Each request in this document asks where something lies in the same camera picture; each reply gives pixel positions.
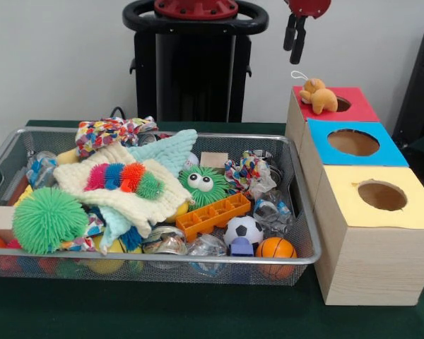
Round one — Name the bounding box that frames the multicolour spiky caterpillar toy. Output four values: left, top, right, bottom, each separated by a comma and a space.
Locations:
83, 162, 165, 200

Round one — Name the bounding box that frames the black upright panel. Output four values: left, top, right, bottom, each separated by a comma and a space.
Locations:
392, 23, 424, 167

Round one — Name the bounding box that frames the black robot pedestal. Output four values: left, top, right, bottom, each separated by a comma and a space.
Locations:
122, 0, 269, 122

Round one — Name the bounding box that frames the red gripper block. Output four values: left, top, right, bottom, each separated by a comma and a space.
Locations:
283, 0, 333, 66

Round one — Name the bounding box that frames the yellow ball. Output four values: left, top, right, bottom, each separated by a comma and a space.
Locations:
88, 237, 128, 275

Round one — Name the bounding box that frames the orange plastic toy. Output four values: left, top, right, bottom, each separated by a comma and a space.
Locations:
175, 192, 252, 243

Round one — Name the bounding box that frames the small green spiky ball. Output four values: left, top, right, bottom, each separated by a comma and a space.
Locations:
178, 165, 231, 211

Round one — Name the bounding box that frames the dark green table cloth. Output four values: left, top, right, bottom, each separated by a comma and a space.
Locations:
0, 119, 424, 339

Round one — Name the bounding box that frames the wooden box with three holes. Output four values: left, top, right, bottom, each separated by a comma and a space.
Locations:
285, 86, 424, 307

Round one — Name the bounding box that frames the small purple plastic toy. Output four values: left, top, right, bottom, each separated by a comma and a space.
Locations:
230, 237, 256, 257

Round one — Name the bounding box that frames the colourful polka dot cloth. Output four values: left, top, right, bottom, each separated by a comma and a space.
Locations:
224, 150, 269, 196
76, 117, 158, 159

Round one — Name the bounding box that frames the brown plush toy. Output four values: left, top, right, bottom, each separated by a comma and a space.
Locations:
291, 71, 338, 115

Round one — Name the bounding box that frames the orange basketball toy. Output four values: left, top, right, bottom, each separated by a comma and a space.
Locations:
256, 237, 298, 278

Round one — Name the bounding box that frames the black and white soccer ball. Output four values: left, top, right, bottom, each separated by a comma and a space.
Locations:
223, 215, 265, 247

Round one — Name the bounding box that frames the mint green waffle cloth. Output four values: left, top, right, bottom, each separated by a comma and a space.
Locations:
95, 129, 199, 255

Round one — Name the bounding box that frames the cream yellow cloth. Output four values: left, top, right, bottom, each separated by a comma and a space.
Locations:
53, 143, 193, 238

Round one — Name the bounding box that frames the clear mesh bin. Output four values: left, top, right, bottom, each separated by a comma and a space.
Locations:
0, 127, 323, 285

